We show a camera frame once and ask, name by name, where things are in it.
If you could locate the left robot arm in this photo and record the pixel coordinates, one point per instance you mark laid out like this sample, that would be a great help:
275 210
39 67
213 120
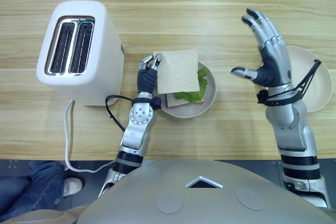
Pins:
136 132

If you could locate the person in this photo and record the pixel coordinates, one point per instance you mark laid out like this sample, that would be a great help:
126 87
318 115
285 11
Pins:
31 187

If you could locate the grey round plate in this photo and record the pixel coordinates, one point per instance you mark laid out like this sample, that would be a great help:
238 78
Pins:
207 95

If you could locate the cream round plate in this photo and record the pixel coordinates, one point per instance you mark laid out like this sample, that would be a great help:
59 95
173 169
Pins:
312 77

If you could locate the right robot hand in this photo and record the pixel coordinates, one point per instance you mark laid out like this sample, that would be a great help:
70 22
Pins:
273 58

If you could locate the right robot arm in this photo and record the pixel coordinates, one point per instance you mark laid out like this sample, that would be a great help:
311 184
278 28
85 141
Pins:
296 140

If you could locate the green lettuce leaf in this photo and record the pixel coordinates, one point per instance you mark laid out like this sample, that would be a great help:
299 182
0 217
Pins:
194 91

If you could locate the cream toaster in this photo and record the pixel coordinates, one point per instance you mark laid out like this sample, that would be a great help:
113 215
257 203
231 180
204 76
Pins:
78 53

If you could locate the robot body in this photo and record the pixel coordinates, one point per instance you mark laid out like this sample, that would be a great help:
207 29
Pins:
199 195

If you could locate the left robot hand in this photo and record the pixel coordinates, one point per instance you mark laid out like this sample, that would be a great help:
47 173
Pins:
147 78

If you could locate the bread slice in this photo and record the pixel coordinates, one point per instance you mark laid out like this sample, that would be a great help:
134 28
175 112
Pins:
178 70
183 102

